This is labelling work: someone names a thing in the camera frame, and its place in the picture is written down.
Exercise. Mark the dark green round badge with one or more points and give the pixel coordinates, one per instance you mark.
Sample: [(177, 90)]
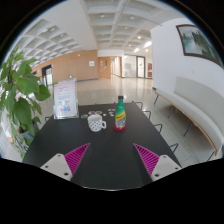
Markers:
[(84, 116)]

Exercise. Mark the colourful round badge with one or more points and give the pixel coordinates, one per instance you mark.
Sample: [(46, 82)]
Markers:
[(91, 113), (98, 112)]

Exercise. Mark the ceiling lights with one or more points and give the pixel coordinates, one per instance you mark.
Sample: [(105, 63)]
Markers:
[(146, 44)]

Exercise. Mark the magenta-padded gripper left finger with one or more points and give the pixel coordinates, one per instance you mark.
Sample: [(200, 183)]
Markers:
[(56, 165)]

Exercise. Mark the wooden door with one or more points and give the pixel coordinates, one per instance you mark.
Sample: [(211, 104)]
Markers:
[(104, 67)]

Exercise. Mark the framed landscape painting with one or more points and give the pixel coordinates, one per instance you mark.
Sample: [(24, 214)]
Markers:
[(200, 43)]

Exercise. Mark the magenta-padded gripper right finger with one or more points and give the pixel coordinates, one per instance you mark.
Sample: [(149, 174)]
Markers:
[(165, 165)]

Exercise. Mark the flat round red coaster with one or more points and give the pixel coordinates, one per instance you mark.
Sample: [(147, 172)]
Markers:
[(115, 128)]

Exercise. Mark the green leafy potted plant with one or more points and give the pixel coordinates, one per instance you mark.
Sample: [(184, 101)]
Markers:
[(23, 85)]

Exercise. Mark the clear acrylic sign stand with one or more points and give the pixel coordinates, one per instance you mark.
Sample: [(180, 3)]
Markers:
[(66, 98)]

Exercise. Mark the green drink bottle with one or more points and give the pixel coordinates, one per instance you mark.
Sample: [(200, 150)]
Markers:
[(120, 113)]

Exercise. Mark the long white bench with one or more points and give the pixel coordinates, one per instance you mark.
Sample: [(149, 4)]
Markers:
[(196, 106)]

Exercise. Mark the glass double door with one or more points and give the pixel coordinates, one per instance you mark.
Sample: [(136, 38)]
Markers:
[(133, 66)]

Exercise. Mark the white dotted mug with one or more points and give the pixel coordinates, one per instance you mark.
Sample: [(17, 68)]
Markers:
[(95, 123)]

